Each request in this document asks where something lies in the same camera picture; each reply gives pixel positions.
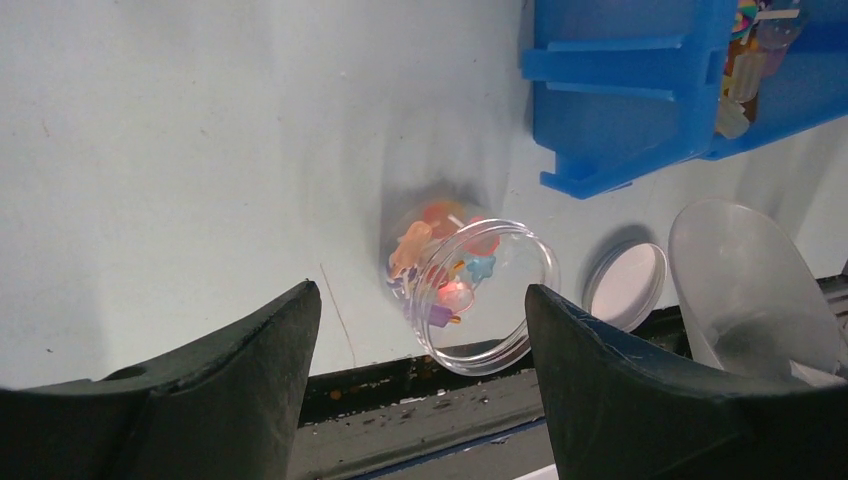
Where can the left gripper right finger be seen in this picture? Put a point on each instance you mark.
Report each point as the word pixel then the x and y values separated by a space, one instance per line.
pixel 619 407

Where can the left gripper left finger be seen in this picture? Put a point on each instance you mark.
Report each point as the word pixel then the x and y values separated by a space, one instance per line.
pixel 225 406

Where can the clear plastic scoop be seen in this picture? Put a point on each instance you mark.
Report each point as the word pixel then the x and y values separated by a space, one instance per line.
pixel 750 304

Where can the clear plastic jar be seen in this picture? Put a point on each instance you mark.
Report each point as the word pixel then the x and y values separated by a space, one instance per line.
pixel 459 274

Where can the blue plastic candy bin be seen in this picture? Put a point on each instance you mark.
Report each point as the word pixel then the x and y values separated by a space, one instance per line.
pixel 625 88

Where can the silver jar lid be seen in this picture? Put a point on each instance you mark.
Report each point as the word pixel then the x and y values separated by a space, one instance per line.
pixel 625 284

